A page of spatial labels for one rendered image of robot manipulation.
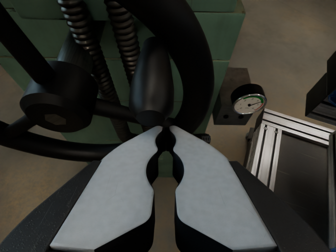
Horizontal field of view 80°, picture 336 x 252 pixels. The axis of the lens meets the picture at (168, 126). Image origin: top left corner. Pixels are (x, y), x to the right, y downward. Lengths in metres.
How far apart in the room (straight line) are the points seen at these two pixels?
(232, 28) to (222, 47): 0.04
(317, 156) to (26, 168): 1.32
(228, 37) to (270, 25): 1.66
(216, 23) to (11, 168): 1.14
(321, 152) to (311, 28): 1.32
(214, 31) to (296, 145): 0.74
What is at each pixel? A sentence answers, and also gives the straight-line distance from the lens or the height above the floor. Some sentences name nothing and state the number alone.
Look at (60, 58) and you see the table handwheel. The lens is 0.24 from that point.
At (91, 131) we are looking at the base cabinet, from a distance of 0.64.
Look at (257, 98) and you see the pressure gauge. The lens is 0.41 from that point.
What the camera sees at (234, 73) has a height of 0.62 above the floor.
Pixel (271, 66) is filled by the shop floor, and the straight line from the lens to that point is 1.63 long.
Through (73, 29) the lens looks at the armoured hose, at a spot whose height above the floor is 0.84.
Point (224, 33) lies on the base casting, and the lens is 0.37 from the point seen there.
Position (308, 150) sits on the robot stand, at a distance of 1.03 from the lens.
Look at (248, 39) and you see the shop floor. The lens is 1.80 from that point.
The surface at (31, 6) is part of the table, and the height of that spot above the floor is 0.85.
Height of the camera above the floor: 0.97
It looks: 58 degrees down
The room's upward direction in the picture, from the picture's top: 2 degrees clockwise
